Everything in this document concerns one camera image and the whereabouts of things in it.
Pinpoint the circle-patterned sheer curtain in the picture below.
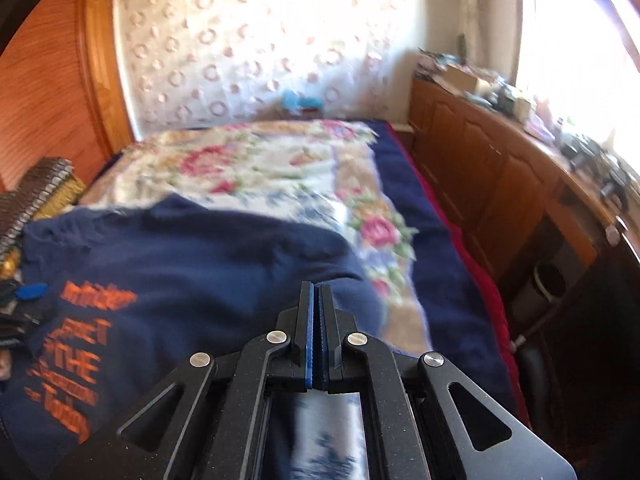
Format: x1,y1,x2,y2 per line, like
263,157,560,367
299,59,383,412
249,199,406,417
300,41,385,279
115,0,521,136

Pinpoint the navy blue blanket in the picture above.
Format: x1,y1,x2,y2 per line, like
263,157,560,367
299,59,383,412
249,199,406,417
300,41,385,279
370,120,521,421

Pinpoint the cardboard box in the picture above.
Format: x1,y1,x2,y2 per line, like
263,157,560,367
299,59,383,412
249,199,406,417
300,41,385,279
442,64,483,97

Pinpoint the wooden cabinet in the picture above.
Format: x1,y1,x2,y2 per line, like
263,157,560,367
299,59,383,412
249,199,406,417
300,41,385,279
407,75,640,281

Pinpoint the yellow sunflower pillow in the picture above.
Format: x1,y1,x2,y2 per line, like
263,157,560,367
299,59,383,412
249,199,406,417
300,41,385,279
35,175,87,222

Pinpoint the pink floral blanket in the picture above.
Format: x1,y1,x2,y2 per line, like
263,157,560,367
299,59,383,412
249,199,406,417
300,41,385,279
80,119,431,361

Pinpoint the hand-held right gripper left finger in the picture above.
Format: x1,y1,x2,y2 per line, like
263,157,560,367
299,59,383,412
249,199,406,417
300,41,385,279
112,281,317,461

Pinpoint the white bin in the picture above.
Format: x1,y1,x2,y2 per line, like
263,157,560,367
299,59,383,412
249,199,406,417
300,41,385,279
531,261,567,307

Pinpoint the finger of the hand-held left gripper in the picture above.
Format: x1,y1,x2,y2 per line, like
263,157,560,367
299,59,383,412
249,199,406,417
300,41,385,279
9,282,51,306

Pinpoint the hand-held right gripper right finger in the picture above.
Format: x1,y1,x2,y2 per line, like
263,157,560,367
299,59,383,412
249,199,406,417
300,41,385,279
317,285,531,461

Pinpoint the wooden headboard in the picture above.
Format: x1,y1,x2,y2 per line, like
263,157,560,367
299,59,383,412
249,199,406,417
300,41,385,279
0,0,136,196

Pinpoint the navy patterned pillow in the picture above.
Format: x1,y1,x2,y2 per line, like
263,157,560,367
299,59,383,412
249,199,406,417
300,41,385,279
0,157,76,256

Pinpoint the navy t-shirt with orange print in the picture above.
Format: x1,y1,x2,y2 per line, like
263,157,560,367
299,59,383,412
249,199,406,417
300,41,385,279
0,194,386,466

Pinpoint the blue plastic bag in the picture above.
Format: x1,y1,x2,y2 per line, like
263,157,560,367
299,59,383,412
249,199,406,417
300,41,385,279
281,90,322,112

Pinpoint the window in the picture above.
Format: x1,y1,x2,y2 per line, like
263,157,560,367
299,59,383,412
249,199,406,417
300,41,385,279
515,0,640,161

